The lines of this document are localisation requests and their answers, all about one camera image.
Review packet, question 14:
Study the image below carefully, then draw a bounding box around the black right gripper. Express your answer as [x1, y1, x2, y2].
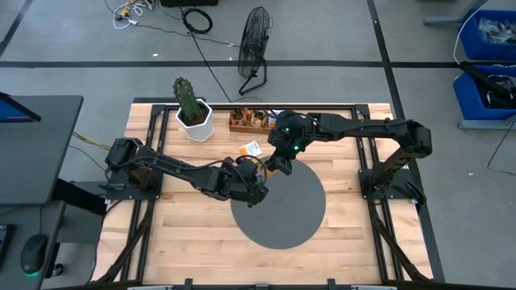
[268, 111, 319, 160]

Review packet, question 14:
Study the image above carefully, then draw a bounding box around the wooden tea box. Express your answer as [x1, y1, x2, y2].
[227, 107, 283, 135]

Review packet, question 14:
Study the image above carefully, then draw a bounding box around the round grey woven placemat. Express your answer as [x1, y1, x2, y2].
[229, 155, 327, 251]

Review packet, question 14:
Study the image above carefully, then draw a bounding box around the white hexagonal planter pot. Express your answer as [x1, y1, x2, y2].
[174, 98, 215, 143]

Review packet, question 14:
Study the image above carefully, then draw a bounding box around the black floor fan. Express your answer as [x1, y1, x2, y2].
[236, 5, 274, 97]

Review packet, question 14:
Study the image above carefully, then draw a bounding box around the green cactus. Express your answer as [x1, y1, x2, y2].
[172, 76, 207, 125]

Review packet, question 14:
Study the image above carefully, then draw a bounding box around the blue plastic bin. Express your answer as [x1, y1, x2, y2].
[452, 65, 516, 122]

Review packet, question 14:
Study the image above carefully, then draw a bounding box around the grey table leg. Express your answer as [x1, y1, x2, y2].
[457, 117, 516, 131]
[422, 0, 491, 27]

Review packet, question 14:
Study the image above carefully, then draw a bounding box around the blue bin with scrap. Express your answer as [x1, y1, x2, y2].
[459, 8, 516, 62]

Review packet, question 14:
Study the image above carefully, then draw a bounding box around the dark grey desk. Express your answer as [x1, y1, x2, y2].
[0, 94, 85, 206]

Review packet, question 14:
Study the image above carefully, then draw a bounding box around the black computer mouse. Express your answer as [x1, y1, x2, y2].
[19, 233, 50, 278]

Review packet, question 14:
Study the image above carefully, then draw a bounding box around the black computer monitor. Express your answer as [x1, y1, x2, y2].
[0, 91, 42, 124]

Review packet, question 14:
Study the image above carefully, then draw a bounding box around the black keyboard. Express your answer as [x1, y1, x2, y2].
[0, 223, 14, 269]

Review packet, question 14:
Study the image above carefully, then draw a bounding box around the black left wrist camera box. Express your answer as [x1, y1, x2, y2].
[236, 155, 261, 180]

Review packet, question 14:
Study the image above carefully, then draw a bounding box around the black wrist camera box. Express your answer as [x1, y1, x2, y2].
[236, 155, 261, 180]
[264, 154, 294, 177]

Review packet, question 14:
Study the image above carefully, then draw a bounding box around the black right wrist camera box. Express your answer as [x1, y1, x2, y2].
[264, 154, 294, 177]

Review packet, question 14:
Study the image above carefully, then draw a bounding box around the black floor cable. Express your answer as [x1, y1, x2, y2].
[187, 30, 243, 104]

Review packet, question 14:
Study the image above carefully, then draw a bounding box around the black rig frame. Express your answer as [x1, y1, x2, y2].
[91, 96, 447, 290]

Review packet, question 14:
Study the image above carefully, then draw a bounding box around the coiled black cable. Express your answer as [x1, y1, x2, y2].
[181, 7, 214, 35]

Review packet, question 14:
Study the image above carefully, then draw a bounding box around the yellow cable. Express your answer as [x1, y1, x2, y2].
[72, 130, 112, 152]

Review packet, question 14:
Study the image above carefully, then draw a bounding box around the white cable bundle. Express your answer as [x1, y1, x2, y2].
[111, 0, 156, 31]

